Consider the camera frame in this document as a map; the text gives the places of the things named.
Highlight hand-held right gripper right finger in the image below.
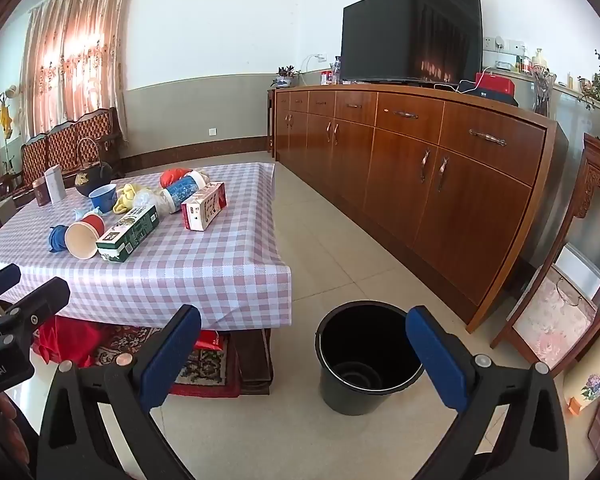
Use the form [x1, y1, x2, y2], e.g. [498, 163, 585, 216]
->
[405, 306, 569, 480]

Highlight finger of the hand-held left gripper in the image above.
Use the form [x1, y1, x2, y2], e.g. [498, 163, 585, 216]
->
[0, 276, 72, 346]
[0, 263, 22, 303]

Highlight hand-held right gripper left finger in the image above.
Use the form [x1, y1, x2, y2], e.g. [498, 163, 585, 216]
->
[37, 304, 202, 480]

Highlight blue cloth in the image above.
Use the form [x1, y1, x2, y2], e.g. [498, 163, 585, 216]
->
[48, 225, 71, 252]

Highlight red paper cup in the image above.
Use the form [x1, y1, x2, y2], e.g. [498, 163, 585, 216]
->
[64, 212, 106, 261]

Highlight black plastic bucket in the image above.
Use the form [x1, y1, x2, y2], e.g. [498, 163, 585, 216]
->
[315, 301, 427, 416]

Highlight green white carton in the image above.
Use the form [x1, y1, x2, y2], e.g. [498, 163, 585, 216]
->
[96, 205, 160, 264]

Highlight blue cup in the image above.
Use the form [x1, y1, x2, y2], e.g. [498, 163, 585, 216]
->
[88, 183, 117, 214]

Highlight yellow cloth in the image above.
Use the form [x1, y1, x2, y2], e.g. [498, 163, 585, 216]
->
[112, 183, 141, 214]

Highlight clear plastic bag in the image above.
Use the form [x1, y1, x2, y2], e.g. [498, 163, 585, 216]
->
[132, 187, 168, 216]

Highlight red white carton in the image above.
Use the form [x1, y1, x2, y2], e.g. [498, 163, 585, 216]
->
[181, 182, 228, 232]

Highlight blue white canister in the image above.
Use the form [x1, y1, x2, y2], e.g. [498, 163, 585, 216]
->
[161, 170, 206, 215]

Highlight person's left hand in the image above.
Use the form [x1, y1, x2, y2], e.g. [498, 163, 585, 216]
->
[0, 394, 31, 461]

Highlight red packet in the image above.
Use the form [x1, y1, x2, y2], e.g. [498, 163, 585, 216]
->
[195, 330, 228, 353]

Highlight pink checkered tablecloth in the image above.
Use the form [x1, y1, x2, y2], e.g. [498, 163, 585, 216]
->
[0, 161, 293, 333]

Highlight dark red tin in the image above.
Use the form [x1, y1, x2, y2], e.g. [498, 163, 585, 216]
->
[32, 177, 52, 207]

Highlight black handbag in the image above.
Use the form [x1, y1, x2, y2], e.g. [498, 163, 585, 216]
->
[75, 137, 113, 197]

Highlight wooden bench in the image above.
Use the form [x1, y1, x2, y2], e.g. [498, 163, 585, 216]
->
[0, 106, 126, 196]

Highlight floral print box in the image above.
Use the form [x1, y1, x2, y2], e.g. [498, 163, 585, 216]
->
[562, 340, 600, 416]

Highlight coat stand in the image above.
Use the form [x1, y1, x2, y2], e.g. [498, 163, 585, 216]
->
[0, 85, 21, 171]

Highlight wooden sideboard cabinet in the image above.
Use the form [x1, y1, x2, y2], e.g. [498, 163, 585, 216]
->
[267, 84, 568, 333]

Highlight pink floral curtain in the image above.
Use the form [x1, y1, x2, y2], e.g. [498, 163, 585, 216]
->
[19, 0, 133, 143]

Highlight black box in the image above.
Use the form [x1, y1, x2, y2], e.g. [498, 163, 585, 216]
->
[460, 87, 520, 107]

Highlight red box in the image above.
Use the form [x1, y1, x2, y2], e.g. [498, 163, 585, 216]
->
[475, 72, 516, 98]

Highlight glass vase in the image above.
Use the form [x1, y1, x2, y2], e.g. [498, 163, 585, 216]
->
[530, 67, 556, 117]

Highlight small potted plant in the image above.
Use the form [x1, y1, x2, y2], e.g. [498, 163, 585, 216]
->
[271, 65, 301, 89]

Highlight row of small bottles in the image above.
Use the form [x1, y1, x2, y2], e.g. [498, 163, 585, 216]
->
[517, 47, 551, 73]

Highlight black flat television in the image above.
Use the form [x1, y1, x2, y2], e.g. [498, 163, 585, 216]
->
[341, 0, 483, 86]

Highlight white wall outlets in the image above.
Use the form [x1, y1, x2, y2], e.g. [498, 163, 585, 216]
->
[482, 35, 526, 53]

